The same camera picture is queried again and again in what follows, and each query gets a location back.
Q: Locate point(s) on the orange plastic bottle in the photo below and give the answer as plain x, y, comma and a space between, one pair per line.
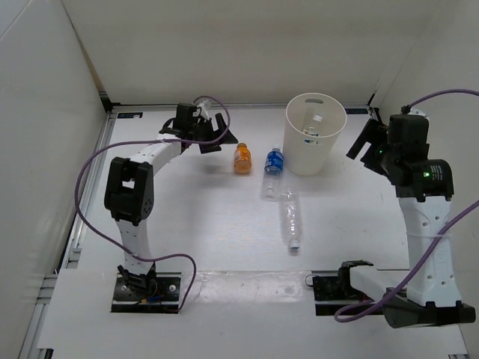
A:
242, 159

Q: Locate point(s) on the blue label plastic bottle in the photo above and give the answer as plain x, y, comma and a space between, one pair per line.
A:
272, 173

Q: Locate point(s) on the clear plastic bottle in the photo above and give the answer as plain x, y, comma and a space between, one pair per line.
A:
290, 218

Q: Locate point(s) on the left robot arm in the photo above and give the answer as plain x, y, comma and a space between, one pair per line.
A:
130, 185

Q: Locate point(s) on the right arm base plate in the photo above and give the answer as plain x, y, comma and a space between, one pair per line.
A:
330, 294

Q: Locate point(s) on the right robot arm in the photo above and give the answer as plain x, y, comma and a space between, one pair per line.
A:
428, 295

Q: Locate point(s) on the white plastic bin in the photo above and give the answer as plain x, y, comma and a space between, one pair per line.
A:
306, 159

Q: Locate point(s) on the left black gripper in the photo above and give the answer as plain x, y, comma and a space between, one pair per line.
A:
220, 125

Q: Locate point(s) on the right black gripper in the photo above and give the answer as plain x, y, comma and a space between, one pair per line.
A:
371, 133

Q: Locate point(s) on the blue table sticker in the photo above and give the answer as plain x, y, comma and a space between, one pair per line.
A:
130, 115

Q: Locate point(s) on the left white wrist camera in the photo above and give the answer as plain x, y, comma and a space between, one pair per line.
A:
203, 108

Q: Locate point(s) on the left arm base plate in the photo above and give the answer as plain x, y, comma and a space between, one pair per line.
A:
163, 296

